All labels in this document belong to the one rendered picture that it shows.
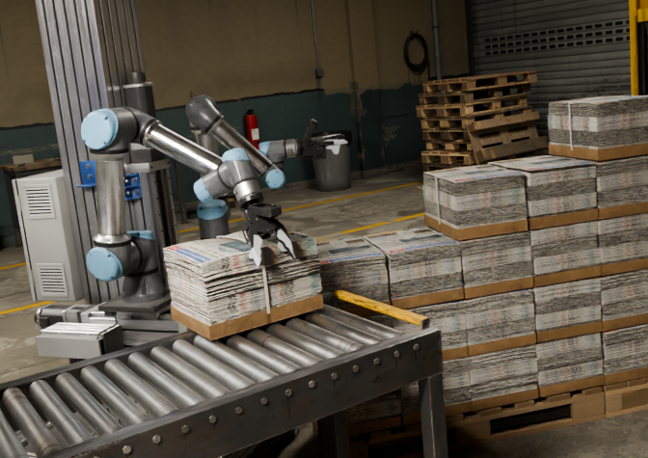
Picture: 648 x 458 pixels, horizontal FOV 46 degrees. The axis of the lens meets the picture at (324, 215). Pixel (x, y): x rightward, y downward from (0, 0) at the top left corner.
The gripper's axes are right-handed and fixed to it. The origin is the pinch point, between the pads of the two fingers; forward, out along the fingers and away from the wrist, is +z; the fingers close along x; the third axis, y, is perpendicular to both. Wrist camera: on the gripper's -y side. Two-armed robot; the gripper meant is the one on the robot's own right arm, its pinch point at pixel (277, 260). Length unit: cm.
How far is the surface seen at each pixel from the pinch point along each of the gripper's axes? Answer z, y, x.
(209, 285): 0.2, 8.7, 17.7
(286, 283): 4.5, 11.6, -6.5
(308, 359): 29.4, -9.3, 6.6
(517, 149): -175, 425, -587
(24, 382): 9, 26, 67
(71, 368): 9, 26, 55
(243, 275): -0.4, 8.5, 7.2
